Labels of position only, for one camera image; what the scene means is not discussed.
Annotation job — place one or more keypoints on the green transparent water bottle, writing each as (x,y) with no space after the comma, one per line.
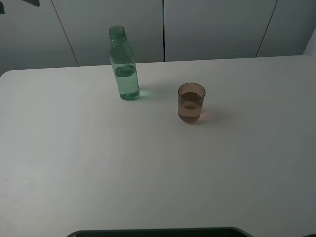
(123,64)

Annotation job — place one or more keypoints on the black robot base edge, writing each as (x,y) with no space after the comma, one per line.
(177,232)

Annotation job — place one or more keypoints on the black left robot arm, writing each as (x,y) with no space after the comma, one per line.
(35,3)

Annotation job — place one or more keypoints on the pink translucent plastic cup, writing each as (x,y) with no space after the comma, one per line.
(190,102)

